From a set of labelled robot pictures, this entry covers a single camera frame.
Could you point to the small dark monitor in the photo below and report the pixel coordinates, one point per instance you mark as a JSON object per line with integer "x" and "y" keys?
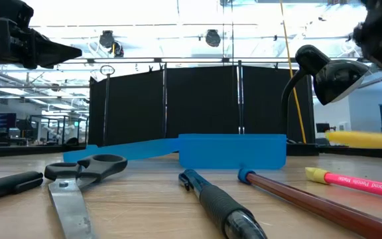
{"x": 323, "y": 127}

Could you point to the black round ceiling fixture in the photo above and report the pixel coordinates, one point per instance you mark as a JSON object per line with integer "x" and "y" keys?
{"x": 213, "y": 38}
{"x": 106, "y": 39}

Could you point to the pink colored pencil yellow end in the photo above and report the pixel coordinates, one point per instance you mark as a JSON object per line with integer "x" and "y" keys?
{"x": 360, "y": 184}

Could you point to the yellow highlighter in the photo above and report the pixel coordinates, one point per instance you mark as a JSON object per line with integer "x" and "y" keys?
{"x": 366, "y": 140}

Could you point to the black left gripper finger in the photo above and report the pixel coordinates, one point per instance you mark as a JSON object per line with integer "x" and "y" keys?
{"x": 53, "y": 53}

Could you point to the brown pencil with blue eraser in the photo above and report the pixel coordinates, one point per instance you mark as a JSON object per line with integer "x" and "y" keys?
{"x": 310, "y": 200}

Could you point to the blue translucent plastic supply box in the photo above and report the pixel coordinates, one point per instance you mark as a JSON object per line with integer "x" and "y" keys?
{"x": 230, "y": 151}

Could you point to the black desk lamp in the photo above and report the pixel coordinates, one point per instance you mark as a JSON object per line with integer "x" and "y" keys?
{"x": 333, "y": 79}

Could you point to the black overhead crossbar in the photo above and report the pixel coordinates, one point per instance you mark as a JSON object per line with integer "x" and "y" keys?
{"x": 191, "y": 60}

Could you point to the dark computer monitor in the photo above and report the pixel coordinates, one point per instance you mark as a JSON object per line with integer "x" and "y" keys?
{"x": 4, "y": 120}

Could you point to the black grip ballpoint pen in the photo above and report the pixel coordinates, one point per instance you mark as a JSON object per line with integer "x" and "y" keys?
{"x": 217, "y": 202}

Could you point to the black partition screen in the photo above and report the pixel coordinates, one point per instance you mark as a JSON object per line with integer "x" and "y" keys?
{"x": 201, "y": 99}

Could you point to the black marker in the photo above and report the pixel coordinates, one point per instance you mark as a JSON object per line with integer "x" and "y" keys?
{"x": 5, "y": 186}

